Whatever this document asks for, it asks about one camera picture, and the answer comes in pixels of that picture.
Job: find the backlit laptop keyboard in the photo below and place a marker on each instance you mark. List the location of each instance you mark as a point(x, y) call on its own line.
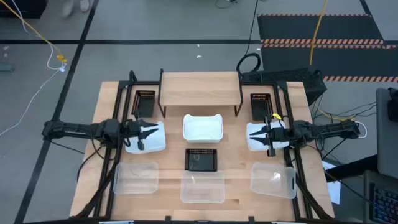
point(385, 205)

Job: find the black floor cabinet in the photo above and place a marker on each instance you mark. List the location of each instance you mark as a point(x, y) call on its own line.
point(21, 9)

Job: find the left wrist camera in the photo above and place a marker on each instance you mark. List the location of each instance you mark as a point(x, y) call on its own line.
point(140, 145)

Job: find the black hazard-striped floor mat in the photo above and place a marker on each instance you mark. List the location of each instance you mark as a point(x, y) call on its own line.
point(295, 29)

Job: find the black slotted plastic basket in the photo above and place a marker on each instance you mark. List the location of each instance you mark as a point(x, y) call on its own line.
point(200, 161)
point(143, 105)
point(260, 109)

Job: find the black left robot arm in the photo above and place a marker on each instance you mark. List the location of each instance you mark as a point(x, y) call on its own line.
point(77, 129)

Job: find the black mesh computer tower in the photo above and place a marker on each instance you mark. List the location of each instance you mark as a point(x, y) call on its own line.
point(289, 76)

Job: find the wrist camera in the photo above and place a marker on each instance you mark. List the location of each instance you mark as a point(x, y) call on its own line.
point(140, 145)
point(271, 152)

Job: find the white plastic basket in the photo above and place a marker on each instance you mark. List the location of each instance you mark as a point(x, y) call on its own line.
point(253, 146)
point(202, 129)
point(155, 144)

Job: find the clear plastic basket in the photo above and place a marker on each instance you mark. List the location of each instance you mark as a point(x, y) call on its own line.
point(202, 188)
point(270, 182)
point(136, 179)

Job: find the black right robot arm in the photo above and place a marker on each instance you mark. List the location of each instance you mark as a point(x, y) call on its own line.
point(326, 130)

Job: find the white paper sheet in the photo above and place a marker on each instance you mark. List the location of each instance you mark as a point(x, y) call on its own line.
point(334, 193)

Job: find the black metal table frame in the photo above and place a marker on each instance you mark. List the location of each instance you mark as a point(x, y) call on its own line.
point(141, 83)

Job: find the grey desk panel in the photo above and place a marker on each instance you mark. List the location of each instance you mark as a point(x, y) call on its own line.
point(385, 149)

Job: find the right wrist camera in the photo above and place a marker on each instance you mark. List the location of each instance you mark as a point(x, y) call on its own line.
point(271, 152)

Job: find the black desk object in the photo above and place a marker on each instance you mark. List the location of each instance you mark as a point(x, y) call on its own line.
point(393, 109)

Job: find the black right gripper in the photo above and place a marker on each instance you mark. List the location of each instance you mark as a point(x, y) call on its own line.
point(278, 136)

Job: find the wooden shelf with black legs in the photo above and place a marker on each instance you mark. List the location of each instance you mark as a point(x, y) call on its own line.
point(199, 88)

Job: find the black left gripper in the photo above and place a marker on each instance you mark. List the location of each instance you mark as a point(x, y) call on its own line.
point(133, 130)

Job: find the grey floor object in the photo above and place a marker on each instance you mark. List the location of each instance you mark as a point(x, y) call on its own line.
point(6, 68)

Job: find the person's shoe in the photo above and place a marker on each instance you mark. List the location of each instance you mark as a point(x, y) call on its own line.
point(84, 4)
point(67, 6)

